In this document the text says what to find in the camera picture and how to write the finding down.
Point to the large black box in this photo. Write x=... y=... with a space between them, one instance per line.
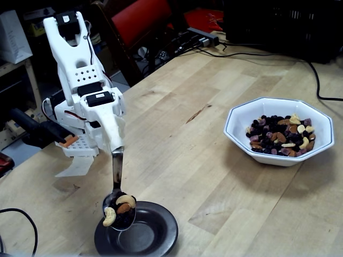
x=281 y=26

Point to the white carton box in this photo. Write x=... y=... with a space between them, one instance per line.
x=13 y=37

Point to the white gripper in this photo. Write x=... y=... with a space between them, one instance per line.
x=108 y=121

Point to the brown plate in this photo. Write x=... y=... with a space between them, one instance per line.
x=155 y=233

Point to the red padded chair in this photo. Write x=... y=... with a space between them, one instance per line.
x=142 y=21

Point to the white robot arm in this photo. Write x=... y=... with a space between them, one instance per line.
x=69 y=53

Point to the pale paper sheet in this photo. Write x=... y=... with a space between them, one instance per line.
x=77 y=167

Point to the black clamp orange tip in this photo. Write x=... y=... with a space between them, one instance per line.
x=40 y=131

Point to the pale curved cashew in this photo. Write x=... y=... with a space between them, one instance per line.
x=110 y=217

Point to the bent metal spoon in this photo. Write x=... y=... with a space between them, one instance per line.
x=117 y=171

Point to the nut and raisin mix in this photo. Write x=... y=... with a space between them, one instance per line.
x=278 y=139

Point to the grey usb hub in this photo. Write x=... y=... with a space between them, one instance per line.
x=203 y=37

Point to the white octagonal bowl blue rim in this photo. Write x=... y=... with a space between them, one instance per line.
x=268 y=107

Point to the scooped nuts and raisins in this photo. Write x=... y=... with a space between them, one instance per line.
x=123 y=214

